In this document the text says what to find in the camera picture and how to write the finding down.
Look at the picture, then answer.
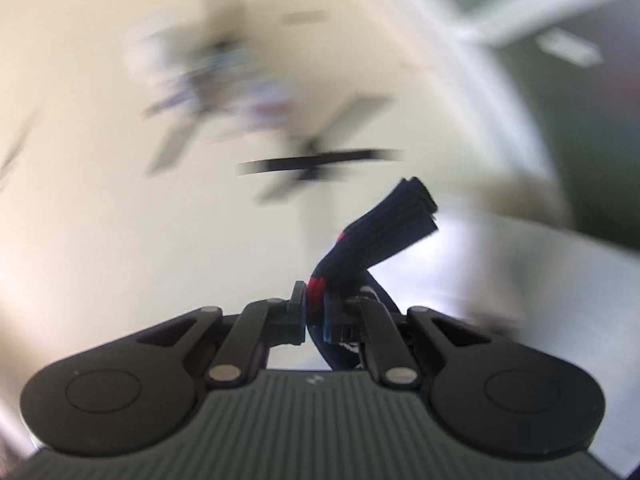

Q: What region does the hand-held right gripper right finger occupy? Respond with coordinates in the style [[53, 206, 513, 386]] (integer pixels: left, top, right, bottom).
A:
[[320, 292, 502, 392]]

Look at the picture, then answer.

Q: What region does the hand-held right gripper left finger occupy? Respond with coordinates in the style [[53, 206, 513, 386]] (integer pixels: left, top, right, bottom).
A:
[[136, 280, 309, 392]]

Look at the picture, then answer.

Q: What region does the navy red patterned knit sweater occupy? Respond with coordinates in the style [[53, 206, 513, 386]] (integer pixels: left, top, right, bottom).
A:
[[305, 176, 440, 372]]

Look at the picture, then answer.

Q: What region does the ceiling fan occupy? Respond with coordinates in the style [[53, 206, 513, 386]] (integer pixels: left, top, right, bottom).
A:
[[145, 94, 406, 204]]

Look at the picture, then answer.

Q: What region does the white ceiling light panel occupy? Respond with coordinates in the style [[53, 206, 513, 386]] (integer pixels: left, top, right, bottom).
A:
[[538, 27, 604, 68]]

